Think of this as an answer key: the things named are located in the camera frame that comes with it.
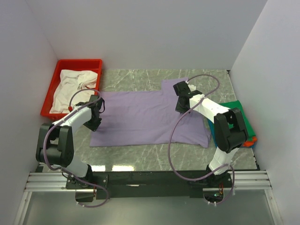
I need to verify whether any lavender t shirt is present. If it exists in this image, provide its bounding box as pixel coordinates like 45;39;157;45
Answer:
90;77;210;148

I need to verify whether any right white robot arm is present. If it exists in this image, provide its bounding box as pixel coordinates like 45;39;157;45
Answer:
167;81;248;187

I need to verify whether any green t shirt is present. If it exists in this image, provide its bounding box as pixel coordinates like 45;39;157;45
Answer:
220;100;257;146

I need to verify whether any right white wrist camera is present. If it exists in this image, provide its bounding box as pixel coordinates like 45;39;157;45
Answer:
188;84;196;92

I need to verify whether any black base beam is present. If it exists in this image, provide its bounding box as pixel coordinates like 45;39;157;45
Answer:
65;170;233;202

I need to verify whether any orange t shirt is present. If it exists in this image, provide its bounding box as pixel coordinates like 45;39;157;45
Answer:
242;136;257;148

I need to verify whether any aluminium frame rail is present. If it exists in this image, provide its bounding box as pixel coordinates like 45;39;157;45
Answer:
13;124;272;225

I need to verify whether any white crumpled t shirt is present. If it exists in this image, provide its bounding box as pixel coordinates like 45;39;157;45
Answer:
50;69;98;113

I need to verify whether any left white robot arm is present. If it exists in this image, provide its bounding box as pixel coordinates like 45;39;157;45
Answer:
36;95;105;189

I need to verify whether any red plastic bin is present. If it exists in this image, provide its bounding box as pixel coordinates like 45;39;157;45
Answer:
40;59;102;120

